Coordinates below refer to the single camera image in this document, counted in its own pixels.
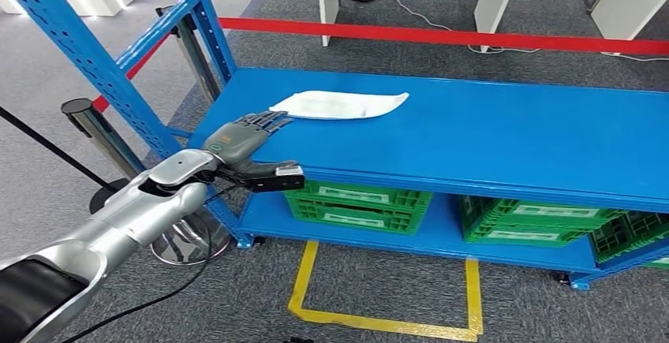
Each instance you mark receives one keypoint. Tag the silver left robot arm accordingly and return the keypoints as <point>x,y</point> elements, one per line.
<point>130,220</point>

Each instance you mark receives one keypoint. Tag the short red barrier belt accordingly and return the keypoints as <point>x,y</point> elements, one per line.
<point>102,103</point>

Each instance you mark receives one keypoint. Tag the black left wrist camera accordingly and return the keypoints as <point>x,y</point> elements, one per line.
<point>277,183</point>

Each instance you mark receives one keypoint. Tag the thin black pole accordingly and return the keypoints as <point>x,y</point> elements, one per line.
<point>52,147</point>

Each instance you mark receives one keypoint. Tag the green open plastic crate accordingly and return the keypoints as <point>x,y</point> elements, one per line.
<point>627,236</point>

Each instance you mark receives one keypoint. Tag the blue metal shelf rack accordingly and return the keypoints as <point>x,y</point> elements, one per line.
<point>470,131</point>

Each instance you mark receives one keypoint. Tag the white curved plastic part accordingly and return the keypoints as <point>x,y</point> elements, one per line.
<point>340,104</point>

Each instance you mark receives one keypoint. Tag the long red barrier belt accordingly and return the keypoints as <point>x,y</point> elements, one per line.
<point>418,35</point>

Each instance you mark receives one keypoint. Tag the black round floor base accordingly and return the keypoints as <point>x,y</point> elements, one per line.
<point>102,199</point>

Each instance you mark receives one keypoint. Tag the chrome stanchion post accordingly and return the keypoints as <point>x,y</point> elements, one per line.
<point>196,56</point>
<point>99,134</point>

